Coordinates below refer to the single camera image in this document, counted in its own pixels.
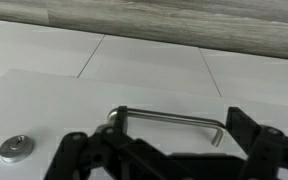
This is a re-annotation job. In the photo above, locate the steel bar drawer handle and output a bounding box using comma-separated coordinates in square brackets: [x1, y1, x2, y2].
[107, 106, 226, 148]

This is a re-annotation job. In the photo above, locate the white base cabinet door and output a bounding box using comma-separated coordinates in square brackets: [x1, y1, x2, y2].
[77, 34, 223, 98]
[199, 47, 288, 110]
[0, 17, 106, 88]

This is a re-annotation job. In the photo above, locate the round steel drawer lock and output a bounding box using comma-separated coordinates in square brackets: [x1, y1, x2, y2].
[0, 133, 36, 164]

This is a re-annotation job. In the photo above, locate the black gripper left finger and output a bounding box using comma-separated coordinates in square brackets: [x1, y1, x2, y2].
[43, 105, 192, 180]

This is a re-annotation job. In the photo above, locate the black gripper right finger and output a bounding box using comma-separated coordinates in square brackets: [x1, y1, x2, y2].
[224, 106, 288, 180]

